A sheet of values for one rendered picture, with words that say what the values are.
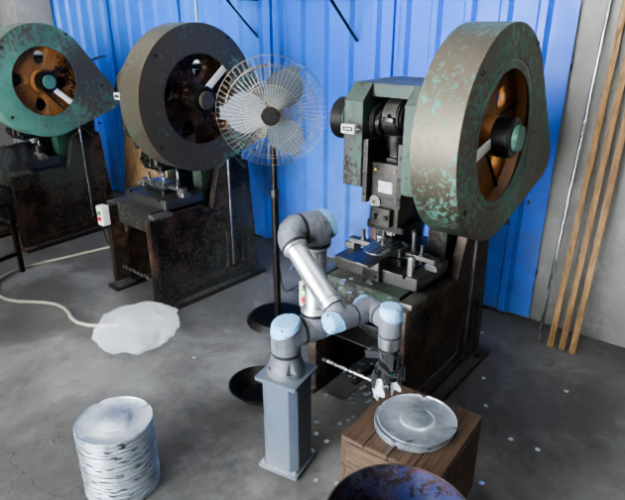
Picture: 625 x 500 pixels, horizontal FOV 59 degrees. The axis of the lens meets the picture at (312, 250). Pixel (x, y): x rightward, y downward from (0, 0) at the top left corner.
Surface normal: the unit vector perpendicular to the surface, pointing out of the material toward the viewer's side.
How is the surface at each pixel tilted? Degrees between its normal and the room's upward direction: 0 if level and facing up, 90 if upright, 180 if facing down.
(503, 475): 0
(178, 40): 90
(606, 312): 90
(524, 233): 90
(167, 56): 90
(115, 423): 0
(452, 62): 46
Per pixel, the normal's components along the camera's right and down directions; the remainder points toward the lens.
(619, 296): -0.63, 0.29
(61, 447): 0.00, -0.93
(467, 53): -0.41, -0.51
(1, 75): 0.81, 0.22
